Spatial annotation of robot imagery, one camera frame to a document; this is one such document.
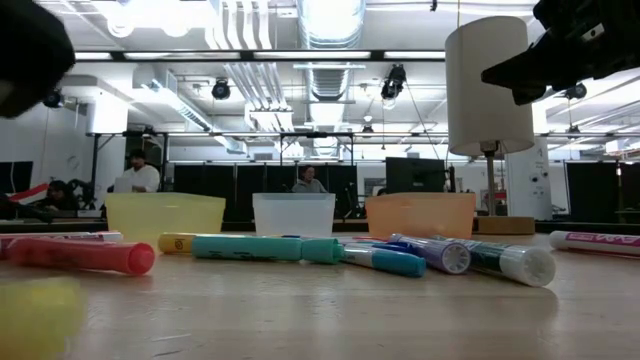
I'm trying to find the black aluminium table frame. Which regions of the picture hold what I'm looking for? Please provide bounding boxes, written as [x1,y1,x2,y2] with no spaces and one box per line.
[0,217,640,240]

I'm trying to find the black partition panels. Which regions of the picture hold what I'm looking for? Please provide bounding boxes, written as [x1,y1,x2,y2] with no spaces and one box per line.
[564,160,640,224]
[172,163,359,222]

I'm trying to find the yellow translucent plastic bin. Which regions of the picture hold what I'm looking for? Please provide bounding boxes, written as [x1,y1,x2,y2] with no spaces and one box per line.
[104,192,227,241]

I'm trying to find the magenta Expo marker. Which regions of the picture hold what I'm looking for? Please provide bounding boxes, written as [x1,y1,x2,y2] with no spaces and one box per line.
[548,229,640,260]

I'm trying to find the clear plastic bin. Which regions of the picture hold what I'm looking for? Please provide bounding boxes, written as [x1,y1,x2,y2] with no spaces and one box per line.
[251,192,337,238]

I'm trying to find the black monitor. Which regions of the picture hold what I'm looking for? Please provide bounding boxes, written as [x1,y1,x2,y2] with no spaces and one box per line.
[0,160,34,195]
[385,156,447,195]

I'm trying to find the black ceiling spotlight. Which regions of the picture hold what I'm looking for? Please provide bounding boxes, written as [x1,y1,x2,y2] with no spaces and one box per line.
[380,63,408,101]
[42,87,65,110]
[210,78,232,101]
[564,82,589,101]

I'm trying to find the orange translucent plastic bin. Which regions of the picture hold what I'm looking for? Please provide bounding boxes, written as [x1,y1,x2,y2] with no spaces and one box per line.
[364,192,477,240]

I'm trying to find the teal highlighter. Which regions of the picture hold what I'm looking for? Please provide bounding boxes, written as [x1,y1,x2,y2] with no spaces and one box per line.
[191,234,347,266]

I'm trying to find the light blue fine-tip marker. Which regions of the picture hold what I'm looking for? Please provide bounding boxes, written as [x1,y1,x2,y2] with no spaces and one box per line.
[341,245,428,279]

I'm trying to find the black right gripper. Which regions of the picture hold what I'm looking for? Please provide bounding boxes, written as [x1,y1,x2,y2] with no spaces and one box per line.
[480,0,640,107]

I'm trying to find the red-orange highlighter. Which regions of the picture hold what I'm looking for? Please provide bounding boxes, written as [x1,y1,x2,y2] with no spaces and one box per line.
[5,236,157,277]

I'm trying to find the white capped marker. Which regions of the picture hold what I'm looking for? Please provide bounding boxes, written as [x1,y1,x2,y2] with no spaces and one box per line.
[433,235,558,289]

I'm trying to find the white shade table lamp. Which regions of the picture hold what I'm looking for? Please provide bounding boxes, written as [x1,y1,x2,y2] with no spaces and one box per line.
[444,15,536,236]

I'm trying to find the white column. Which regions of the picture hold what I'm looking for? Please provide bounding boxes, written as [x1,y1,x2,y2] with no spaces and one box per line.
[504,137,554,222]

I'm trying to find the red Expo marker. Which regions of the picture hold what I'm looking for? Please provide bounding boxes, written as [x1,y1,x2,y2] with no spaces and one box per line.
[0,230,124,244]

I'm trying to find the red white object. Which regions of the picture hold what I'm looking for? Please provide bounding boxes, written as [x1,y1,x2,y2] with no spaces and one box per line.
[8,182,51,205]

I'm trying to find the black background frame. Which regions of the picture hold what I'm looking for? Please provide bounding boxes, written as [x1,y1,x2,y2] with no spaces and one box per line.
[88,130,357,221]

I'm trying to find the black overhead beam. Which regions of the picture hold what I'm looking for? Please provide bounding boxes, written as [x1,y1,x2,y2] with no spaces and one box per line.
[73,48,640,63]

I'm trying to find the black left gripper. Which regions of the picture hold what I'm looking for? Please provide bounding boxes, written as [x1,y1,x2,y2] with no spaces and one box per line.
[0,0,77,120]

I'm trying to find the purple Expo marker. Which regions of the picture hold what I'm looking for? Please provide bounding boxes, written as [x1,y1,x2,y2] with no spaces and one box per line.
[388,232,473,276]

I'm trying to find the person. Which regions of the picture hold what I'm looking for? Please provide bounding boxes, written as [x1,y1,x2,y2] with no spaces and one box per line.
[291,164,329,195]
[34,179,81,212]
[121,148,162,194]

